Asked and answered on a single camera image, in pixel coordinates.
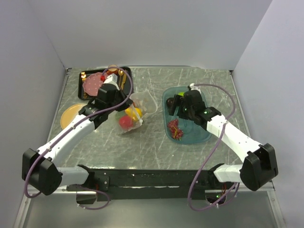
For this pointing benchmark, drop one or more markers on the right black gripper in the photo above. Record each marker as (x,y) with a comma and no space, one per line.
(178,100)

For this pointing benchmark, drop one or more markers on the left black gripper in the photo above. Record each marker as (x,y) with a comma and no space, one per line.
(125,106)

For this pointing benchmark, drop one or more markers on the dark green avocado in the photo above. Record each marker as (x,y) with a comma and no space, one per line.
(118,115)

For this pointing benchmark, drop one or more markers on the clear polka dot zip bag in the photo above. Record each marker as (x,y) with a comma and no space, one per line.
(144,105)

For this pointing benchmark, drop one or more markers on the red apple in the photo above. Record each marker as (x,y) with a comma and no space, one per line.
(125,122)

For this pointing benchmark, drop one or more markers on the red grape bunch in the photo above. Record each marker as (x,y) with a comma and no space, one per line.
(176,132)

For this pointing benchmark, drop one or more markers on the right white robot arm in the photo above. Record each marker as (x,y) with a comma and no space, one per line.
(259,164)

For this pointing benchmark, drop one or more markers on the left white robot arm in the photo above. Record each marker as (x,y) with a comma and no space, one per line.
(40,168)

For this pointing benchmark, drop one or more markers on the pink polka dot plate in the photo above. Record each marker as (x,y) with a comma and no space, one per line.
(93,82)

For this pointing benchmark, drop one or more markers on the black serving tray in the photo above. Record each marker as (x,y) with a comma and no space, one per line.
(126,90)

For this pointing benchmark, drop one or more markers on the orange cup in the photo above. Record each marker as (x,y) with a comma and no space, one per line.
(112,69)

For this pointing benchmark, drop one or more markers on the gold spoon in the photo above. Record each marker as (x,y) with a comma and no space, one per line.
(121,71)

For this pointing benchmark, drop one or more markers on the gold fork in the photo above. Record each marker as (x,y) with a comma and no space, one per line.
(83,78)

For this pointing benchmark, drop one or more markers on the teal plastic fruit tray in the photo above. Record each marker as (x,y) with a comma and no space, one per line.
(192,133)

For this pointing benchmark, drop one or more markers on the yellow floral plate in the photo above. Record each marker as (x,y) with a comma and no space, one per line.
(69,114)

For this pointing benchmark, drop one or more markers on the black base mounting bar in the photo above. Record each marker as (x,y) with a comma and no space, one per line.
(132,184)

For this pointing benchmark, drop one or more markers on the aluminium frame rail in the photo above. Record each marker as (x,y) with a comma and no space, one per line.
(61,189)

